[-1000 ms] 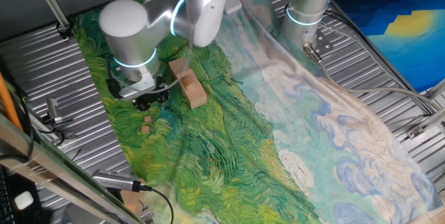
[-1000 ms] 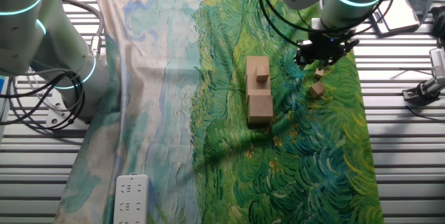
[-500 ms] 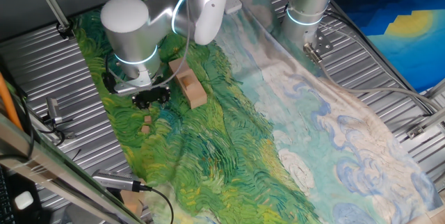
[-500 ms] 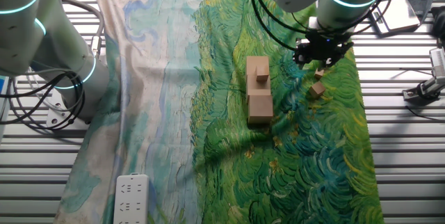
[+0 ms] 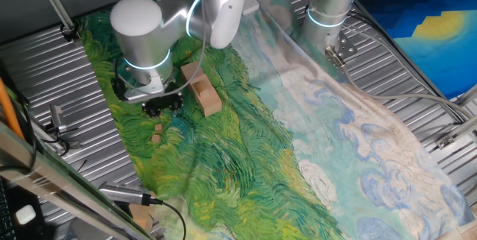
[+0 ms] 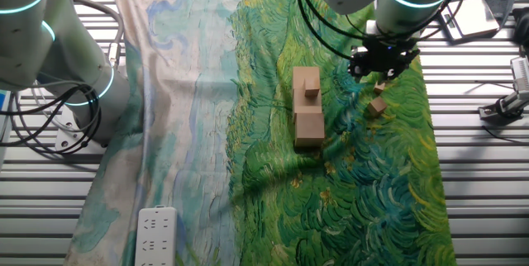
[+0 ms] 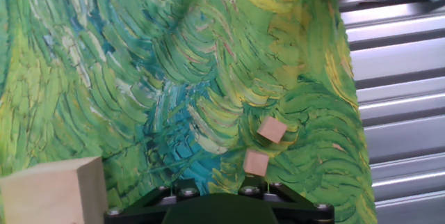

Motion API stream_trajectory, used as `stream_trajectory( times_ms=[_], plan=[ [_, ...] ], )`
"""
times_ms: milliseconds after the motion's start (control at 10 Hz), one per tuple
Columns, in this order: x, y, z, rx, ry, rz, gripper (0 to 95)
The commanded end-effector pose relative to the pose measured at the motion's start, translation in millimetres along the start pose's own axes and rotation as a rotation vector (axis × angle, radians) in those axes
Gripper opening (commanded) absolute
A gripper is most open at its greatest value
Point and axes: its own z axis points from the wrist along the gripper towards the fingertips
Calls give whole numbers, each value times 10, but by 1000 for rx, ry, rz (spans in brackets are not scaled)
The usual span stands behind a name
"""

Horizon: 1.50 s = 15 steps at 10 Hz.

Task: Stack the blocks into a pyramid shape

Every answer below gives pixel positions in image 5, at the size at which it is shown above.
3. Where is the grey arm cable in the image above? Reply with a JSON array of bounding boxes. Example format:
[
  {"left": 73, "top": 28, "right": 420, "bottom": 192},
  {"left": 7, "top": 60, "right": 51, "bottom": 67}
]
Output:
[{"left": 115, "top": 0, "right": 208, "bottom": 98}]

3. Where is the white power strip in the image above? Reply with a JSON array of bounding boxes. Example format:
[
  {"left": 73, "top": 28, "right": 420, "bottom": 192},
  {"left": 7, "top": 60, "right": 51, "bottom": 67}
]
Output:
[{"left": 241, "top": 0, "right": 261, "bottom": 16}]

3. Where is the aluminium frame beam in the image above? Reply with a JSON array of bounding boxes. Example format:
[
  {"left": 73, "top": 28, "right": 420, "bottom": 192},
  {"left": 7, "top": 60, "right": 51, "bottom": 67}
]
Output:
[{"left": 0, "top": 120, "right": 156, "bottom": 240}]

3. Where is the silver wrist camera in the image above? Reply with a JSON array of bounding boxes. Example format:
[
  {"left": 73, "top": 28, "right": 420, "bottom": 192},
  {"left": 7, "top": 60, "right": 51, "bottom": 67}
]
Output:
[{"left": 124, "top": 75, "right": 168, "bottom": 104}]

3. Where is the white earbuds case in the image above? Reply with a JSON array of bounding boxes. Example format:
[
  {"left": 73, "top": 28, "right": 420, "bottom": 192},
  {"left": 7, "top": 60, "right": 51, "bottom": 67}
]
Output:
[{"left": 15, "top": 204, "right": 37, "bottom": 226}]

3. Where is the grey black camera mount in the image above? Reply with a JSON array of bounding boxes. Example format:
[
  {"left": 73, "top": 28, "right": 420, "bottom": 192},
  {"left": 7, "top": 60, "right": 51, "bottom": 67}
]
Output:
[{"left": 46, "top": 104, "right": 81, "bottom": 150}]

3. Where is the metal corner bracket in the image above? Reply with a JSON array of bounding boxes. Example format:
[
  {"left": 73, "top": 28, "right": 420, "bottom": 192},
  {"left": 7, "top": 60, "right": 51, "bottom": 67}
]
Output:
[{"left": 435, "top": 133, "right": 458, "bottom": 151}]

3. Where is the blue yellow painted cloth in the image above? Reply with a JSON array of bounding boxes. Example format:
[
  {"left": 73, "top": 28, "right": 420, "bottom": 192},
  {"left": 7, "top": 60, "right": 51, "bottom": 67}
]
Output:
[{"left": 353, "top": 0, "right": 477, "bottom": 99}]

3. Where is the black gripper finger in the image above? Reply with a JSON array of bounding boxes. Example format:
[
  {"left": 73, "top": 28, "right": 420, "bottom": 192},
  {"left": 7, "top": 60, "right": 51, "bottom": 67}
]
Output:
[
  {"left": 141, "top": 102, "right": 162, "bottom": 118},
  {"left": 169, "top": 92, "right": 183, "bottom": 110}
]

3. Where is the silver ribbed camera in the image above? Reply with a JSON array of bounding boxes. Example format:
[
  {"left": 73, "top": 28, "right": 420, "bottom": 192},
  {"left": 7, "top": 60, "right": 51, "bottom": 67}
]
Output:
[{"left": 98, "top": 181, "right": 157, "bottom": 206}]

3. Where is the black frame cable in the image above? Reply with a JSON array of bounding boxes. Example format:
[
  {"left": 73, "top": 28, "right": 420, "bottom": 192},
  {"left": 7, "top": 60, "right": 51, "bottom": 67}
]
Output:
[{"left": 14, "top": 94, "right": 38, "bottom": 174}]

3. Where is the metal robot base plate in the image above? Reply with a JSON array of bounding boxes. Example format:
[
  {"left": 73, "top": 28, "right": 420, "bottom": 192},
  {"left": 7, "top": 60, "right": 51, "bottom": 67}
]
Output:
[{"left": 333, "top": 31, "right": 358, "bottom": 60}]

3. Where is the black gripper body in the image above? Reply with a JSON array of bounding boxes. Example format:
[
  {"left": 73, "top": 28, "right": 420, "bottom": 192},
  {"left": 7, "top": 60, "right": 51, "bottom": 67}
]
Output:
[{"left": 147, "top": 94, "right": 178, "bottom": 110}]

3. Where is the orange tube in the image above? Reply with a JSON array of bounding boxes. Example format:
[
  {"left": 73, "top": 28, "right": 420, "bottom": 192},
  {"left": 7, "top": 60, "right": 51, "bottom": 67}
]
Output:
[{"left": 0, "top": 78, "right": 25, "bottom": 140}]

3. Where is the green blue painted cloth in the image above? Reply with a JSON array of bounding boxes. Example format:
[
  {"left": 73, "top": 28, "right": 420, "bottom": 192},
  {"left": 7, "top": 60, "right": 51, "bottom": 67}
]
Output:
[{"left": 76, "top": 0, "right": 476, "bottom": 240}]

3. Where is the black keyboard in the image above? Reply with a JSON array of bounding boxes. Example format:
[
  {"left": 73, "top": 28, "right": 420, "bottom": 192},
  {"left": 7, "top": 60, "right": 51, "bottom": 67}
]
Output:
[{"left": 0, "top": 178, "right": 18, "bottom": 240}]

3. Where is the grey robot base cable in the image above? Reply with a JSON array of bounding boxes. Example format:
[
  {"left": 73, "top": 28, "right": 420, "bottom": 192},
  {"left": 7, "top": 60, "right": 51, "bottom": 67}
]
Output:
[{"left": 324, "top": 45, "right": 477, "bottom": 124}]

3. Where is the black camera cable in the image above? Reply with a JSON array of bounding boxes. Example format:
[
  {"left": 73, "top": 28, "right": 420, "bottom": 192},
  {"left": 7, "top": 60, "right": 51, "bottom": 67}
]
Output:
[{"left": 152, "top": 198, "right": 187, "bottom": 240}]

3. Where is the aluminium profile bar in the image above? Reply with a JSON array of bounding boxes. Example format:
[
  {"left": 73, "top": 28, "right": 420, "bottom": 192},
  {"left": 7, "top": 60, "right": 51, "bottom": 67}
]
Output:
[{"left": 435, "top": 115, "right": 477, "bottom": 150}]

